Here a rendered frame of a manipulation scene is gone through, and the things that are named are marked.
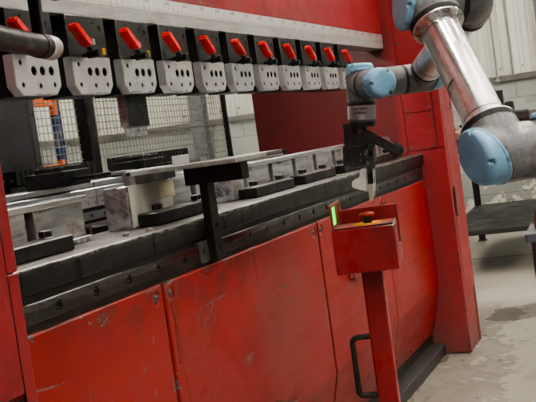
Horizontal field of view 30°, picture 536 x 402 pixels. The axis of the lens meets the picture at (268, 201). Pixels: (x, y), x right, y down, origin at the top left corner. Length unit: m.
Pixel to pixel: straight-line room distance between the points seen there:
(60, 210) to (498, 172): 0.86
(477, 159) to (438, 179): 2.34
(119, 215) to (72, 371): 0.54
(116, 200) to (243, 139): 7.91
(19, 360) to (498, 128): 1.01
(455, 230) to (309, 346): 1.63
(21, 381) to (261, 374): 1.10
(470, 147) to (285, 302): 0.88
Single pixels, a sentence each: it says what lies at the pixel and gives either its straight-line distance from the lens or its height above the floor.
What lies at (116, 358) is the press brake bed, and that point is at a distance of 1.92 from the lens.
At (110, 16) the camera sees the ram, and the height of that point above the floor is 1.35.
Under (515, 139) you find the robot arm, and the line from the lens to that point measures 1.98.
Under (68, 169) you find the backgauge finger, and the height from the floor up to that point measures 1.02.
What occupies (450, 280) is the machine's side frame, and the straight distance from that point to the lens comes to 4.37.
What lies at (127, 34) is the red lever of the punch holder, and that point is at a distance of 2.24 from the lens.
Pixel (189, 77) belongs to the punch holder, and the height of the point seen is 1.21.
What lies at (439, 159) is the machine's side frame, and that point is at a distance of 4.32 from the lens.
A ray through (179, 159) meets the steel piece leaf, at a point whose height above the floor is 1.01.
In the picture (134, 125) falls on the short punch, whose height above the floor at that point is 1.10.
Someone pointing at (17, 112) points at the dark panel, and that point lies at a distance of 2.86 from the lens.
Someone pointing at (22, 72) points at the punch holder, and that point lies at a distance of 1.95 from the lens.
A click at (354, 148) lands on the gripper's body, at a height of 0.97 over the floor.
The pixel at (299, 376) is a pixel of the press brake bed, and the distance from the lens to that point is 2.76.
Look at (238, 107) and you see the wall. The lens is 10.13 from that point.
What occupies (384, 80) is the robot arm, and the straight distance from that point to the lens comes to 2.53.
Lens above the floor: 1.03
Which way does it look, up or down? 4 degrees down
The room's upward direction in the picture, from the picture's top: 8 degrees counter-clockwise
